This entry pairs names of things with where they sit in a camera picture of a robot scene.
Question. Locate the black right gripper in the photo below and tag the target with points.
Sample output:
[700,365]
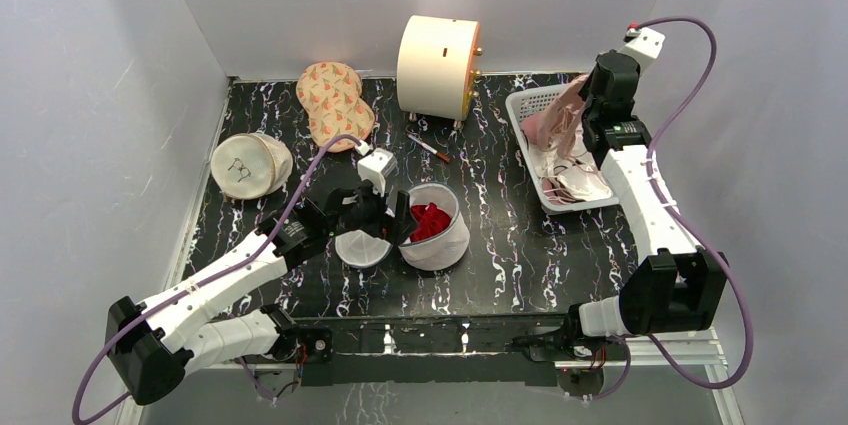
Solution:
[586,92]

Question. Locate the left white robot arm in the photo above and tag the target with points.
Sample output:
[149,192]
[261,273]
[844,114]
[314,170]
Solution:
[154,344]

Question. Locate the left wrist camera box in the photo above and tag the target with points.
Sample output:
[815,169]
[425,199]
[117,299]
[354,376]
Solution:
[376,167]

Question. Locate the white plastic mesh basket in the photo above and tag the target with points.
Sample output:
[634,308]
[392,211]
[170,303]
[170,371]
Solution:
[522,104]

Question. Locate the red bra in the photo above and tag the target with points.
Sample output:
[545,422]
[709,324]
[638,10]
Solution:
[432,221]

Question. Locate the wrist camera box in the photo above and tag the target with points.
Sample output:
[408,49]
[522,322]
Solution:
[643,44]
[376,167]

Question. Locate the white bra in basket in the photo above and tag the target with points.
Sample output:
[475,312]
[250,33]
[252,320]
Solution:
[573,179]

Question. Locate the cream mesh laundry bag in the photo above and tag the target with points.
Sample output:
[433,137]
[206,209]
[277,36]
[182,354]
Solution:
[249,166]

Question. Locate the pink bra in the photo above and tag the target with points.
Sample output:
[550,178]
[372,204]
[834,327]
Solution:
[555,127]

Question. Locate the white cylindrical drum appliance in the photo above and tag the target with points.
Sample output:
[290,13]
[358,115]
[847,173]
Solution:
[435,70]

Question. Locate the brown and white pen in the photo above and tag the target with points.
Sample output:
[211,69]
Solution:
[429,148]

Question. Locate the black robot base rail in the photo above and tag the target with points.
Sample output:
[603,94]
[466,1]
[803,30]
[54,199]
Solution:
[527,348]

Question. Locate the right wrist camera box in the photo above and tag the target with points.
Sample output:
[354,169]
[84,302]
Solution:
[643,44]

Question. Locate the white mesh laundry bag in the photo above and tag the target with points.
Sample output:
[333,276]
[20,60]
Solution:
[439,241]

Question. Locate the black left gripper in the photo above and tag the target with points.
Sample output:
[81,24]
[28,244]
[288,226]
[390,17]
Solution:
[394,230]

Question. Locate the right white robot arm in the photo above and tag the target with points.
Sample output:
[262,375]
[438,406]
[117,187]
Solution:
[677,286]

